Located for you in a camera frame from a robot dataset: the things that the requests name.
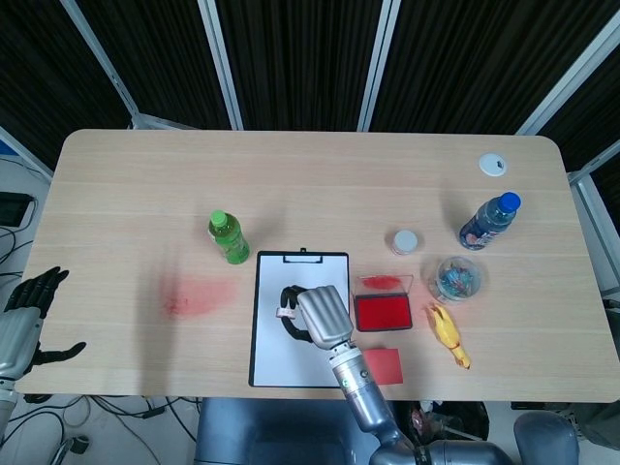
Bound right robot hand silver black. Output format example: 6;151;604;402
279;284;356;352

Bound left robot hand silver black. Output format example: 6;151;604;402
0;266;89;382

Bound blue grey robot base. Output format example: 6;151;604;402
195;397;403;465

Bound red ink pad clear lid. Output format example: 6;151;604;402
352;274;415;334

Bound white paper sheet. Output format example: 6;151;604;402
252;255;348;388

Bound black clipboard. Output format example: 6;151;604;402
247;247;352;389

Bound red foam block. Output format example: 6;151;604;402
361;347;405;387

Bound small jar grey lid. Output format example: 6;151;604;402
385;229;421;257

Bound green drink bottle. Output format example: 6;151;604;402
207;208;252;266

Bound yellow rubber chicken toy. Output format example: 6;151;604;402
424;301;473;373

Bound black caster wheel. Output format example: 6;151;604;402
61;435;92;457

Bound black screen device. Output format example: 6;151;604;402
0;191;38;230

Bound clear cup of paper clips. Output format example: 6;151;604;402
426;256;486;304

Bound black trash bin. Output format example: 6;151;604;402
406;401;490;445

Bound blue drink bottle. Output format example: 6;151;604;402
457;191;523;252

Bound white partition frame post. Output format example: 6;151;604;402
514;21;620;138
197;0;244;131
59;0;142;128
356;0;402;133

